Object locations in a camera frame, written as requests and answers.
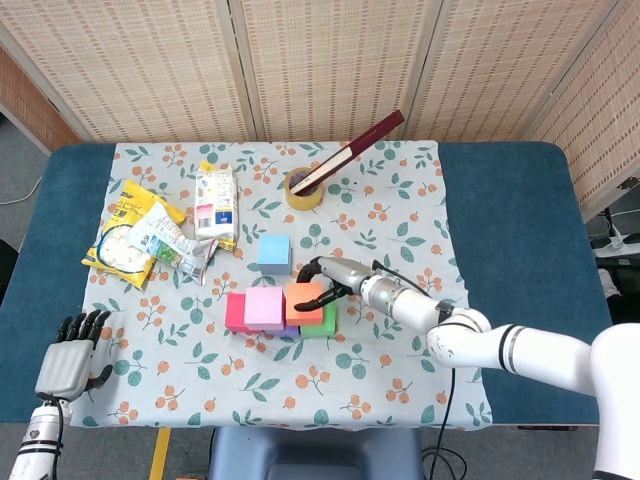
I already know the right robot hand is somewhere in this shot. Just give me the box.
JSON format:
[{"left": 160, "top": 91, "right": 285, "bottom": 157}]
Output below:
[{"left": 293, "top": 255, "right": 374, "bottom": 312}]

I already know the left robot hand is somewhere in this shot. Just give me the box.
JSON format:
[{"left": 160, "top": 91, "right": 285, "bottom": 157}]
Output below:
[{"left": 34, "top": 308, "right": 115, "bottom": 404}]

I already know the orange foam cube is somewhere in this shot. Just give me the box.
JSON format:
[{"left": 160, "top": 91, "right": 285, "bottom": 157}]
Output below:
[{"left": 283, "top": 281, "right": 326, "bottom": 327}]

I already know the green foam cube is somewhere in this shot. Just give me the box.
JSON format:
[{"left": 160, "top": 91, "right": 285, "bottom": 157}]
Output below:
[{"left": 298, "top": 301, "right": 339, "bottom": 340}]

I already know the pink foam cube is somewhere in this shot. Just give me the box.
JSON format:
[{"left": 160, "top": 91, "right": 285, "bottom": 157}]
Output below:
[{"left": 243, "top": 286, "right": 286, "bottom": 332}]

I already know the red foam cube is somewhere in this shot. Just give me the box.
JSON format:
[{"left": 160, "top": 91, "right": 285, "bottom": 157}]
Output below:
[{"left": 224, "top": 292, "right": 249, "bottom": 335}]

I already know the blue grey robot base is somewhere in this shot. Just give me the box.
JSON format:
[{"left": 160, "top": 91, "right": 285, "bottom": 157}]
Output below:
[{"left": 207, "top": 426, "right": 425, "bottom": 480}]

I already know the light blue foam cube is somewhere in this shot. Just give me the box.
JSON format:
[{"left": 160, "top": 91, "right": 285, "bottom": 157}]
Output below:
[{"left": 256, "top": 233, "right": 293, "bottom": 276}]

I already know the yellow tape roll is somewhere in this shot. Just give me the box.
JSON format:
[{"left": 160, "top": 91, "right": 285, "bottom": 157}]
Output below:
[{"left": 284, "top": 167, "right": 325, "bottom": 212}]

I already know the floral tablecloth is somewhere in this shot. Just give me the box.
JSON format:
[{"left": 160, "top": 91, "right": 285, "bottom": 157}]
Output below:
[{"left": 62, "top": 141, "right": 494, "bottom": 432}]

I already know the dark red closed fan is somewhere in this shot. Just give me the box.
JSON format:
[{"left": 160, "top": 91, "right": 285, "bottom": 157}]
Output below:
[{"left": 289, "top": 109, "right": 406, "bottom": 196}]

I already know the yellow snack bag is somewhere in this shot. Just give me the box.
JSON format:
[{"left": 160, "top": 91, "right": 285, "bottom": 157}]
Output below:
[{"left": 81, "top": 178, "right": 187, "bottom": 292}]

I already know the white carton box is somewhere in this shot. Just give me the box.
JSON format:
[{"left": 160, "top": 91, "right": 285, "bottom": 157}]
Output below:
[{"left": 193, "top": 167, "right": 237, "bottom": 242}]

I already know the white green snack bag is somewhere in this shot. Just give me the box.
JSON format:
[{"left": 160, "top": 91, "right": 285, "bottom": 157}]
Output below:
[{"left": 125, "top": 201, "right": 220, "bottom": 287}]

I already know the small yellow packet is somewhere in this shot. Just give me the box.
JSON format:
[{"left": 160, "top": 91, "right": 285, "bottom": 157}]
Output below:
[{"left": 198, "top": 159, "right": 238, "bottom": 253}]

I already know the woven folding screen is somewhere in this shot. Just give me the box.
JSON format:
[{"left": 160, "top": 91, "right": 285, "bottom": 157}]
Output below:
[{"left": 0, "top": 0, "right": 640, "bottom": 221}]

